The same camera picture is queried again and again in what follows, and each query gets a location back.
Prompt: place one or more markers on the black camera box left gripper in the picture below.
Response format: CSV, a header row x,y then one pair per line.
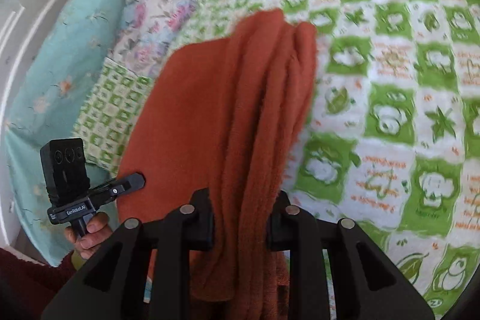
x,y
64,170

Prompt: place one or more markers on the teal floral pillow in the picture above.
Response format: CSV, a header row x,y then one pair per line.
x,y
63,72

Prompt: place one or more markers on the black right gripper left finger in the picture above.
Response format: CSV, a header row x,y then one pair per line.
x,y
142,271

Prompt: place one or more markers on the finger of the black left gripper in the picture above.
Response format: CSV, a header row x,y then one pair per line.
x,y
126,185

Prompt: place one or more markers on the rust orange knit sweater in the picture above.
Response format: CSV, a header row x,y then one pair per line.
x,y
223,115

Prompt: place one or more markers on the person's left hand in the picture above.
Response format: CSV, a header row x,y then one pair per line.
x,y
98,231

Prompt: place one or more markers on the green white patterned bedsheet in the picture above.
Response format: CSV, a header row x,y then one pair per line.
x,y
393,141

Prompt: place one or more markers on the dark red left sleeve forearm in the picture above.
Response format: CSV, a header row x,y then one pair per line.
x,y
28,287

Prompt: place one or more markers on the pastel floral pillow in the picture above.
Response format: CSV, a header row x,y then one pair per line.
x,y
147,30

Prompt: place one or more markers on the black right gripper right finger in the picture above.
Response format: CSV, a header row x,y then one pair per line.
x,y
336,267

